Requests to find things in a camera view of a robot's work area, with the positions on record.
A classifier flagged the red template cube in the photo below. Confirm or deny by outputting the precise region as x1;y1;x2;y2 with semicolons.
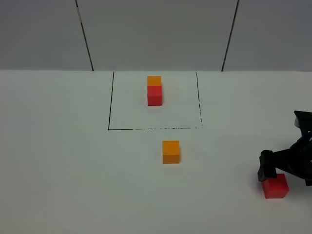
147;86;162;106

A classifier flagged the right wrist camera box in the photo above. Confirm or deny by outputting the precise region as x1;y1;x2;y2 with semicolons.
294;111;312;135

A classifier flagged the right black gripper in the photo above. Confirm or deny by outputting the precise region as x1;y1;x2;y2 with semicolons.
257;132;312;186

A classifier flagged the orange template cube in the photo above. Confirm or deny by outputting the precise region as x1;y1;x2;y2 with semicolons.
147;76;162;86

